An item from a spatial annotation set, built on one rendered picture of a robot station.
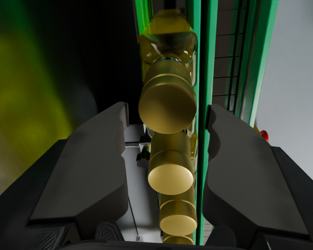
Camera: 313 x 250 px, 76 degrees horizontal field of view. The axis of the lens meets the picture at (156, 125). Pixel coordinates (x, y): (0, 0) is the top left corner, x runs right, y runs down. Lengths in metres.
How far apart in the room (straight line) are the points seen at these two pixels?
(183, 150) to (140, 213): 0.56
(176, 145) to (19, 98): 0.13
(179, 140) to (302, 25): 0.48
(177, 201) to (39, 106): 0.15
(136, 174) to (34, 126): 0.40
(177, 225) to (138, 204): 0.47
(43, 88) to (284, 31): 0.51
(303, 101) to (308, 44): 0.15
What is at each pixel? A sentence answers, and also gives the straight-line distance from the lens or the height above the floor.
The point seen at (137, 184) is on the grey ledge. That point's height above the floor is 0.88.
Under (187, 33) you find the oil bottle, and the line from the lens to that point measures 0.19.
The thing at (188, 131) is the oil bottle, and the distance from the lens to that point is 0.21.
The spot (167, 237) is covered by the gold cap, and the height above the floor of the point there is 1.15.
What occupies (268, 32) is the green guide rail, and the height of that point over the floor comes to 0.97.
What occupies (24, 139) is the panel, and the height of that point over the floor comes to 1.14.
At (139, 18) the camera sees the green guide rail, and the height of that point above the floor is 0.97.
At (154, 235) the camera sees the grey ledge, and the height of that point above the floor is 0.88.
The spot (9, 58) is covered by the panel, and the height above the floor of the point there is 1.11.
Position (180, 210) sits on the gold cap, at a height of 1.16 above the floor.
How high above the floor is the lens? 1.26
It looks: 57 degrees down
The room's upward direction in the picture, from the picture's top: 174 degrees counter-clockwise
